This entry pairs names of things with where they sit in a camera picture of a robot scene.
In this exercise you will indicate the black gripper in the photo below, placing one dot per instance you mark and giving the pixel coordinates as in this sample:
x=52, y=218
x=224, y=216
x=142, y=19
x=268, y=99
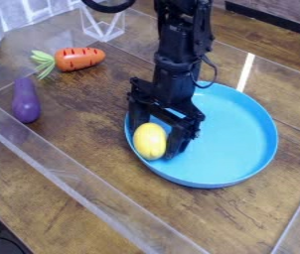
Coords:
x=170, y=90

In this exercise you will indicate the yellow toy lemon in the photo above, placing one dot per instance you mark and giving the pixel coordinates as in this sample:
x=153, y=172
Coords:
x=149, y=141

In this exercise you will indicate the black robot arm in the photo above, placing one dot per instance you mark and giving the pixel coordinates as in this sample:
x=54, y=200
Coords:
x=185, y=39

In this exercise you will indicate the blue round tray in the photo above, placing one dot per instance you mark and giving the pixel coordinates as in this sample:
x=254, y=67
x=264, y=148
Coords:
x=236, y=145

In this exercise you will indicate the orange toy carrot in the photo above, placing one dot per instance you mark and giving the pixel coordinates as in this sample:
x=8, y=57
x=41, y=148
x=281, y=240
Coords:
x=67, y=59

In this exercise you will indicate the purple toy eggplant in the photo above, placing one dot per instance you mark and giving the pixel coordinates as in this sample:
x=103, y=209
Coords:
x=25, y=103

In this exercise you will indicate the grey patterned curtain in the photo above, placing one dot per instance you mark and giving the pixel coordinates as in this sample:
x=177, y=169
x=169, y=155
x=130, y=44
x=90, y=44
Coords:
x=20, y=13

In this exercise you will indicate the clear acrylic enclosure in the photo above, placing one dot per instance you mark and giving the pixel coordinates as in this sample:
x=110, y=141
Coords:
x=78, y=196

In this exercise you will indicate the clear acrylic corner bracket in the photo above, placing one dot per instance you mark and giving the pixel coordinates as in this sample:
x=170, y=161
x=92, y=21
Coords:
x=102, y=26

